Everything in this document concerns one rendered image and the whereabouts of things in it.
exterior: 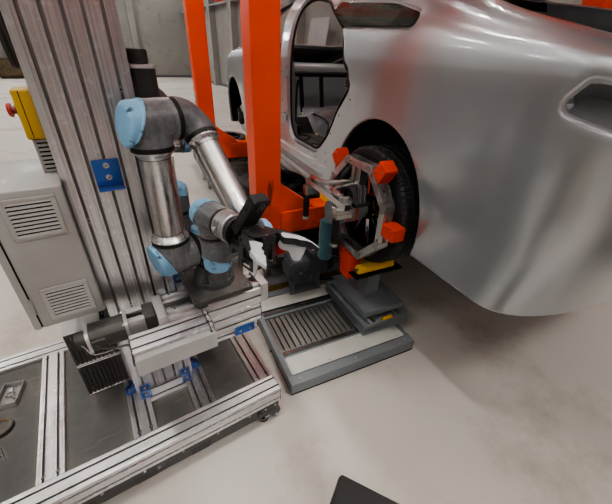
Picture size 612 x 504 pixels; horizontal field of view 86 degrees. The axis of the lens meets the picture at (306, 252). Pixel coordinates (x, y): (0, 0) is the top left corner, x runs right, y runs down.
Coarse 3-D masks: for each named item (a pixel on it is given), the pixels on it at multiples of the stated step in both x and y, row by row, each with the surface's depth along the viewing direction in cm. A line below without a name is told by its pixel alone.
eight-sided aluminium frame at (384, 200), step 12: (348, 156) 176; (360, 156) 175; (336, 168) 191; (348, 168) 187; (360, 168) 169; (372, 168) 160; (372, 180) 161; (384, 192) 162; (384, 204) 157; (384, 216) 159; (348, 240) 202; (384, 240) 169; (360, 252) 184; (372, 252) 181
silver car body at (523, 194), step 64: (320, 0) 221; (384, 0) 158; (448, 0) 128; (512, 0) 224; (320, 64) 380; (384, 64) 153; (448, 64) 122; (512, 64) 102; (576, 64) 88; (320, 128) 375; (448, 128) 127; (512, 128) 105; (576, 128) 91; (448, 192) 133; (512, 192) 109; (576, 192) 95; (448, 256) 140; (512, 256) 114; (576, 256) 103
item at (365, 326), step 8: (328, 288) 236; (336, 288) 235; (336, 296) 227; (344, 296) 227; (344, 304) 218; (344, 312) 220; (352, 312) 211; (384, 312) 215; (392, 312) 214; (400, 312) 211; (408, 312) 213; (352, 320) 212; (360, 320) 208; (368, 320) 205; (376, 320) 205; (384, 320) 206; (392, 320) 210; (400, 320) 214; (360, 328) 205; (368, 328) 203; (376, 328) 206
